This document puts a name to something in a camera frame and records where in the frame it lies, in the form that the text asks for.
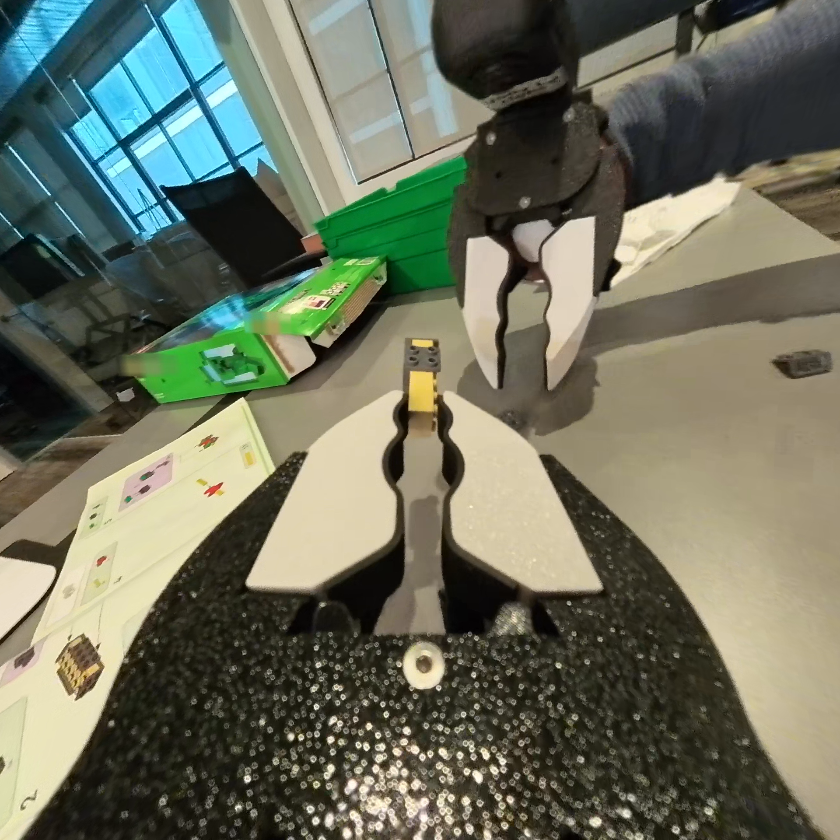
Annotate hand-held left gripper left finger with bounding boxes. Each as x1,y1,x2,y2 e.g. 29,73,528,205
244,389,411,599

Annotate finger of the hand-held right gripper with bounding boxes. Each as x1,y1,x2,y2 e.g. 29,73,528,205
462,226,521,392
540,215,601,392

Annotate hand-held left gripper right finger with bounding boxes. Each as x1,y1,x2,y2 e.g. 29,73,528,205
438,392,603,598

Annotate yellow tan brick assembly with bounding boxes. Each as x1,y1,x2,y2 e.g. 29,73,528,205
402,336,444,435

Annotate person's right forearm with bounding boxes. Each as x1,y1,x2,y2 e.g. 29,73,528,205
607,7,840,206

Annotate grey desk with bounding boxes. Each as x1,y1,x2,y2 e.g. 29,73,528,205
0,187,840,840

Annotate stacked green plastic bins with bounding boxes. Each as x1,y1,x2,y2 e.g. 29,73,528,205
312,154,475,298

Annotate frosted glass panel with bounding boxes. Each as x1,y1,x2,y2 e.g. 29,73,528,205
287,0,488,186

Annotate pale green instruction booklet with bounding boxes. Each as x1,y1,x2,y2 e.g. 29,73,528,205
0,395,277,840

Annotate green toy set box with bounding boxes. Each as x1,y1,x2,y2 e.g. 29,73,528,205
123,256,389,404

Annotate small grey toy brick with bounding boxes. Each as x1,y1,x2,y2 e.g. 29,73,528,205
773,350,833,380

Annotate black office chair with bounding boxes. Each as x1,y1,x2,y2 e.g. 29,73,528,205
159,166,324,291

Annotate white flat pad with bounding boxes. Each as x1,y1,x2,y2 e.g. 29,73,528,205
0,538,73,645

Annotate large glass window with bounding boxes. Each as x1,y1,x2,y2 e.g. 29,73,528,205
0,0,278,238

